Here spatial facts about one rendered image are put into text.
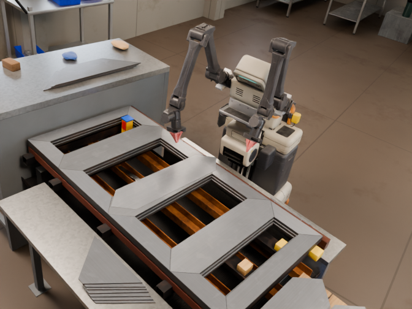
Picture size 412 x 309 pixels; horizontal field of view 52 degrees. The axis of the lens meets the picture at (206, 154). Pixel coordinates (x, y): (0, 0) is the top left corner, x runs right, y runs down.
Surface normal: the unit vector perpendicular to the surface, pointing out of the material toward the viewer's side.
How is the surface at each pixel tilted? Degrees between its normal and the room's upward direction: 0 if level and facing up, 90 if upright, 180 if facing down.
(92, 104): 90
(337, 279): 0
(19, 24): 90
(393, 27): 90
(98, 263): 0
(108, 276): 0
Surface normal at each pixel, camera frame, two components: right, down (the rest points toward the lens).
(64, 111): 0.72, 0.48
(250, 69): -0.28, -0.32
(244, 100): -0.59, 0.52
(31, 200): 0.14, -0.80
